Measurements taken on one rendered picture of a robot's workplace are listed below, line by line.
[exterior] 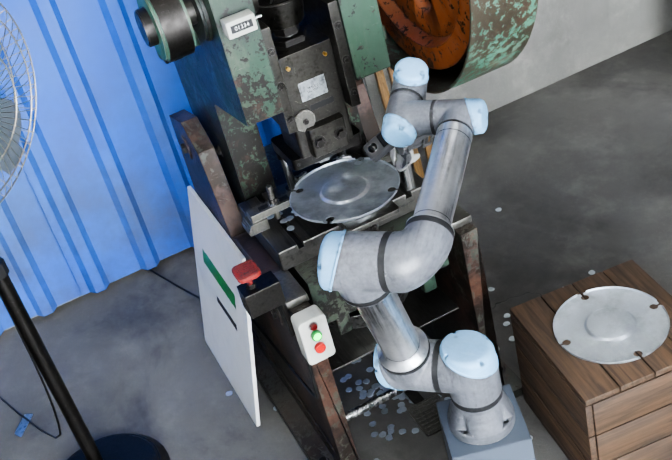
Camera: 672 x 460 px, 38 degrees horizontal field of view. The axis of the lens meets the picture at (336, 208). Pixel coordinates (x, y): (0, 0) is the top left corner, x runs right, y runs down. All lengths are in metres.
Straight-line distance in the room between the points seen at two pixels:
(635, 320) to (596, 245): 0.87
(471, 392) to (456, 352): 0.09
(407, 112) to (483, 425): 0.70
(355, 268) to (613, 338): 0.96
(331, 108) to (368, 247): 0.73
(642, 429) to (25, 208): 2.22
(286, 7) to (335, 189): 0.49
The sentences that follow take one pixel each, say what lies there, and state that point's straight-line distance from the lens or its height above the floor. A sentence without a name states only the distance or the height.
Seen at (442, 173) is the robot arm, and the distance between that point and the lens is 1.94.
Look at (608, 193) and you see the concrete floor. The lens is 3.74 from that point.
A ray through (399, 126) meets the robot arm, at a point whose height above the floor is 1.12.
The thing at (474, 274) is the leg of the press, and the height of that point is 0.48.
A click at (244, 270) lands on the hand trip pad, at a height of 0.76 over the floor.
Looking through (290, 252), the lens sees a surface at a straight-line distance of 2.53.
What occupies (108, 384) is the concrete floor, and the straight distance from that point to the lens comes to 3.48.
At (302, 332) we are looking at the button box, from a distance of 2.42.
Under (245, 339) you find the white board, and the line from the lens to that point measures 2.94.
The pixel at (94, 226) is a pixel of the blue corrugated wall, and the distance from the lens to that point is 3.79.
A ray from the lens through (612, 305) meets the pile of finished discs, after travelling 2.71.
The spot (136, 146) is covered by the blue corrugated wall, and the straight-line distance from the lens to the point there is 3.69.
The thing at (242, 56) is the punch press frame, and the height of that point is 1.23.
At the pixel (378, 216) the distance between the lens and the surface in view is 2.42.
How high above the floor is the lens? 2.13
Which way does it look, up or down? 33 degrees down
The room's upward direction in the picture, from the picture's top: 15 degrees counter-clockwise
